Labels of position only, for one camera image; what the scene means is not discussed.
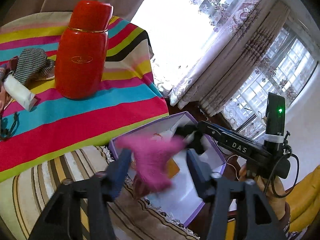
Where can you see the floral lace curtain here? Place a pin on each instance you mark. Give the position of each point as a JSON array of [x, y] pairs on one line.
[[236, 49]]

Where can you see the black tracker camera module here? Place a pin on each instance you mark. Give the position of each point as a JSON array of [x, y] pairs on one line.
[[275, 123]]

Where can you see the magenta knit sock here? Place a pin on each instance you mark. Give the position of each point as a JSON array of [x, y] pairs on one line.
[[151, 156]]

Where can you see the striped colourful tablecloth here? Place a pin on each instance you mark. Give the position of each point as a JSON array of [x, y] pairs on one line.
[[84, 105]]

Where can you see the houndstooth fabric pouch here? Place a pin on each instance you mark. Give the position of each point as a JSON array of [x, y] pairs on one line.
[[33, 64]]

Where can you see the purple white storage box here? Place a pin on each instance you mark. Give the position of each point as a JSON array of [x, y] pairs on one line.
[[181, 200]]

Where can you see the red thermos bottle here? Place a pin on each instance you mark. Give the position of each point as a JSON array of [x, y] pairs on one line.
[[82, 50]]

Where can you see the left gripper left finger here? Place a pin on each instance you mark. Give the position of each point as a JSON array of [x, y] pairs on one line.
[[61, 217]]

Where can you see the grey drawstring pouch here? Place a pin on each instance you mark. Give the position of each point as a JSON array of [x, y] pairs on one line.
[[7, 133]]

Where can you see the yellow cushion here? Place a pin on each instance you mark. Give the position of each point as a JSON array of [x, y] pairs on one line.
[[304, 202]]

